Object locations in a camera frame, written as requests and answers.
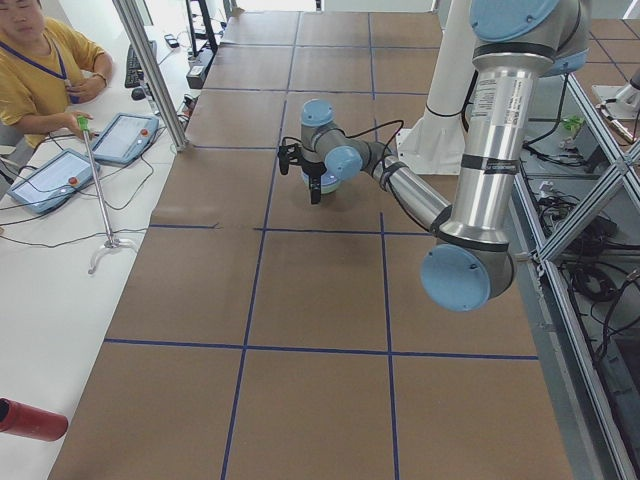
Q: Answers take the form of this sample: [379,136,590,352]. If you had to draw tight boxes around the far blue teach pendant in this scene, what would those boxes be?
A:
[91,113,159,166]

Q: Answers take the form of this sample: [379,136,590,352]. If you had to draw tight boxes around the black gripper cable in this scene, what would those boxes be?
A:
[278,118,416,191]

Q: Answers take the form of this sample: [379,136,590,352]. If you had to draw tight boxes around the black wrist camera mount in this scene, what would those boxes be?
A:
[277,136,303,176]

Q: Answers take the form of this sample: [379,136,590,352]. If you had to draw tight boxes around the black computer mouse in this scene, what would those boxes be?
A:
[131,87,147,101]

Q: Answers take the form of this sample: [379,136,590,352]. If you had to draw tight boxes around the blue teach pendant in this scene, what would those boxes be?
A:
[91,113,159,166]
[8,149,93,214]

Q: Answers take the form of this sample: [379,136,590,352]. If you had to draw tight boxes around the aluminium side frame rail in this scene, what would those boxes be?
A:
[479,74,640,480]

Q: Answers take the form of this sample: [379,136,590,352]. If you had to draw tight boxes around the blue bowl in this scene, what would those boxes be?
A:
[321,173,341,185]

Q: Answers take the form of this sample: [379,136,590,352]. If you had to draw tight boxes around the near blue teach pendant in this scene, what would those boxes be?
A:
[8,149,93,214]

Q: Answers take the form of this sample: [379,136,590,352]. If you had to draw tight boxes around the aluminium frame post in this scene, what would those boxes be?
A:
[112,0,188,152]

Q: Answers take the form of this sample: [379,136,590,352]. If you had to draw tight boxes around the person in yellow shirt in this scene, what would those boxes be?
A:
[1,1,113,148]

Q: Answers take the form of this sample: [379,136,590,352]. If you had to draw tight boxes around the brown paper table cover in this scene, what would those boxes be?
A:
[51,12,572,479]

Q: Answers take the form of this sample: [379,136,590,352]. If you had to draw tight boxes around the black computer box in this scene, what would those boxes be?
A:
[186,48,214,90]

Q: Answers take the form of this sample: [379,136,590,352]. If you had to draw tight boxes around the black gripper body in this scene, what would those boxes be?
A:
[302,160,326,189]

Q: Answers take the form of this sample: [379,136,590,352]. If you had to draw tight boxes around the green handled reacher tool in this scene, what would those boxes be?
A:
[76,114,139,275]

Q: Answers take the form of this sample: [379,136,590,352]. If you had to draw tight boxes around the red cylinder bottle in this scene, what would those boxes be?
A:
[1,398,69,442]

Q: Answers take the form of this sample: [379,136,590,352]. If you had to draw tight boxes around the black keyboard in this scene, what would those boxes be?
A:
[124,44,143,89]

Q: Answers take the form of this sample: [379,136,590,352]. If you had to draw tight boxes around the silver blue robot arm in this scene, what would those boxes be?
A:
[278,1,591,311]

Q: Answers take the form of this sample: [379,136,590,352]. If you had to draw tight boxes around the green bowl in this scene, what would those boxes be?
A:
[301,171,342,195]

